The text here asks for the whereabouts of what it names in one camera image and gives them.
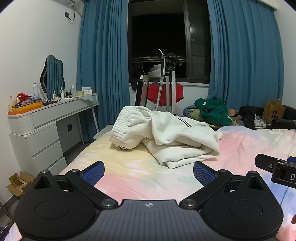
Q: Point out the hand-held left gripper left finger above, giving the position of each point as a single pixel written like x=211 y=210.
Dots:
x=93 y=172

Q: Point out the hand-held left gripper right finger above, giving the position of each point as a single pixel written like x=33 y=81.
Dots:
x=203 y=173

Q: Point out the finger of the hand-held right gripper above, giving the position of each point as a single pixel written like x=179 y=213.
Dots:
x=291 y=159
x=266 y=163

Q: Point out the white pants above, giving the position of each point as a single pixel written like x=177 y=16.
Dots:
x=175 y=136

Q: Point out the black sofa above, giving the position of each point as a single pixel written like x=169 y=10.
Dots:
x=289 y=122

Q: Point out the pastel bedsheet bed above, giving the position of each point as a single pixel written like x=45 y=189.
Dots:
x=143 y=176

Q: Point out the brown paper bag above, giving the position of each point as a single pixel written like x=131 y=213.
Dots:
x=272 y=111

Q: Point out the black clothing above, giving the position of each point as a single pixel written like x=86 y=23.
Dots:
x=249 y=113

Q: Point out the white vanity desk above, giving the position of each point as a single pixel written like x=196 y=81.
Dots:
x=46 y=139

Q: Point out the yellow-green cloth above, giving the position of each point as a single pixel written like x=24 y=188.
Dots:
x=195 y=114

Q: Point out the green garment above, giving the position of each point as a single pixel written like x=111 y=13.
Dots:
x=212 y=111

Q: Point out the open cardboard box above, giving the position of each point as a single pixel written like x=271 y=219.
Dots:
x=18 y=184

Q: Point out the tissue box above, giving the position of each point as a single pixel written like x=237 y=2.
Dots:
x=87 y=91

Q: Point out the red garment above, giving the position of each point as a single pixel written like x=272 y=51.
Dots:
x=178 y=95

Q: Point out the clear tall bottle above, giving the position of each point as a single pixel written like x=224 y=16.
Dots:
x=73 y=90

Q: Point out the garment steamer stand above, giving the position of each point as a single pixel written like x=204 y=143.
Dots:
x=173 y=92

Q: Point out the orange tray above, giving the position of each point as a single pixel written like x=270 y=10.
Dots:
x=27 y=107

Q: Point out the silver folding rack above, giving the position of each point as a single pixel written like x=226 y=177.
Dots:
x=142 y=92

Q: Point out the red cloth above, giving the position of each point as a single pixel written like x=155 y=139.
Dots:
x=24 y=96

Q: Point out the blue curtain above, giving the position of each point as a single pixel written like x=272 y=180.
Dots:
x=242 y=58
x=101 y=69

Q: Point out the wavy mirror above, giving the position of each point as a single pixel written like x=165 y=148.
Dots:
x=54 y=74

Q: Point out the dark window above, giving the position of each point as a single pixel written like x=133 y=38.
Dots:
x=157 y=34

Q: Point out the white air conditioner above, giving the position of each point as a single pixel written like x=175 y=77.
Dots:
x=69 y=1

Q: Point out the black wall socket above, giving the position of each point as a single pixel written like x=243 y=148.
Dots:
x=67 y=15

